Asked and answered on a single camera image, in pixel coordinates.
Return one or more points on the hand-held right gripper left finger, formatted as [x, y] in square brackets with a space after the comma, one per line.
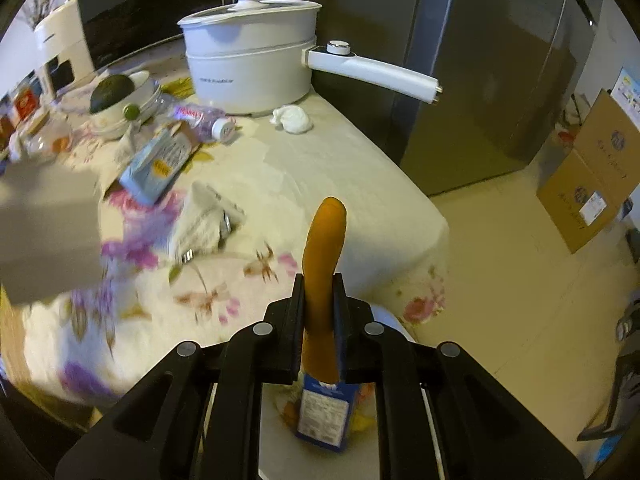
[225, 385]

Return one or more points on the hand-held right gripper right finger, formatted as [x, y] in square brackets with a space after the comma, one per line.
[415, 385]

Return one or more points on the white plastic bin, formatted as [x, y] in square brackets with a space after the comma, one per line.
[392, 322]

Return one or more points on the blue cracker box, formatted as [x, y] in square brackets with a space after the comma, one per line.
[325, 415]

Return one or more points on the orange peel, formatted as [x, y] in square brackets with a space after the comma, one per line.
[322, 260]

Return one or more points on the crumpled white paper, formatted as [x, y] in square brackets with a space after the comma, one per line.
[205, 220]

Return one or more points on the light blue carton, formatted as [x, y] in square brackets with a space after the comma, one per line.
[155, 165]

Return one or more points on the cardboard box with white label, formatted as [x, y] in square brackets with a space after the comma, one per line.
[575, 205]

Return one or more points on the clear plastic bottle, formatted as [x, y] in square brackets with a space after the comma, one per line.
[200, 120]

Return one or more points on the white tissue ball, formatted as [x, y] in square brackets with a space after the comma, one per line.
[295, 120]

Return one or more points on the small green lime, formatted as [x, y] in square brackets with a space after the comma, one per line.
[133, 112]

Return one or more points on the white bowl with avocado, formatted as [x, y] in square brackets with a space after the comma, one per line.
[145, 97]

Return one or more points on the glass jar with oranges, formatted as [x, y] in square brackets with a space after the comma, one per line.
[47, 135]

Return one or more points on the dark green pumpkin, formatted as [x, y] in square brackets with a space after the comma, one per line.
[112, 92]

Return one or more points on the white electric cooking pot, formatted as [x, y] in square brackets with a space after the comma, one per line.
[250, 70]

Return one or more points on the grey steel refrigerator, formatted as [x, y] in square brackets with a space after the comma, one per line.
[475, 60]

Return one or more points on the blue printed leaflet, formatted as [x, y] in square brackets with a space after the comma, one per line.
[631, 95]

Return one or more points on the white air fryer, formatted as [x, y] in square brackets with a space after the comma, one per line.
[60, 35]

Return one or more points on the black microwave oven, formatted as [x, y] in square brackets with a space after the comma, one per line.
[150, 5]

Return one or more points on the dark metal frame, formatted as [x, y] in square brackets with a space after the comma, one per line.
[620, 385]

